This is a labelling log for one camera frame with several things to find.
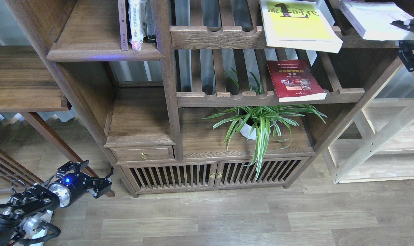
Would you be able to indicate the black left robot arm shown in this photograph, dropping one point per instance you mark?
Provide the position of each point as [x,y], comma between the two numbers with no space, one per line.
[25,217]

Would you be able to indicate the dark spine book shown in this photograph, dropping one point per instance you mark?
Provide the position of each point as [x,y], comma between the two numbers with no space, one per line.
[150,30]

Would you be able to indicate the dark wooden bookshelf cabinet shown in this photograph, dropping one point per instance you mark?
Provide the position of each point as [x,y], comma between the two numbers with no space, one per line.
[155,100]

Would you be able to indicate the light wooden shelf rack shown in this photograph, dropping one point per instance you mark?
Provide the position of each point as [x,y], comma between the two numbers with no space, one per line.
[378,141]

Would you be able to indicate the red cover book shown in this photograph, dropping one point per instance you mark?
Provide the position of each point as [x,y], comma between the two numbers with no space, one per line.
[293,81]

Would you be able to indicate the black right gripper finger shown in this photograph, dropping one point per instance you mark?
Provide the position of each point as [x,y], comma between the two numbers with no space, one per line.
[410,24]
[406,54]

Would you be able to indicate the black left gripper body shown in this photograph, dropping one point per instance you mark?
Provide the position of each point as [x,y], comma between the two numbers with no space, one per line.
[69,188]

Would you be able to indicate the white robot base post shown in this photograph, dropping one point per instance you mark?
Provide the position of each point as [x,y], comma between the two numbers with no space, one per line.
[30,224]

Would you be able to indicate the brown spine book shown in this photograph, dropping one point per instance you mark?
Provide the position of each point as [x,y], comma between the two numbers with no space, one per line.
[122,14]

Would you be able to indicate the plastic wrapped white book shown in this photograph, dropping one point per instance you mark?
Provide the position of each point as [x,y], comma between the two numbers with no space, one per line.
[137,23]

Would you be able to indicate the spider plant green leaves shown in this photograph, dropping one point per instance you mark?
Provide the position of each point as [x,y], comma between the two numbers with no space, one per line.
[266,121]

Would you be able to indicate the white pale purple book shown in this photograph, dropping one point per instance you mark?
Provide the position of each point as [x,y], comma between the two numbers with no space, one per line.
[372,21]

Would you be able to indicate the yellow cover book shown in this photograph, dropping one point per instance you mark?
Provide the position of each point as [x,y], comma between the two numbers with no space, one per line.
[298,25]

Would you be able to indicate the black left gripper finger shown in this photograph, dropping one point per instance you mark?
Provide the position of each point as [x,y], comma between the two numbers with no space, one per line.
[77,167]
[99,186]

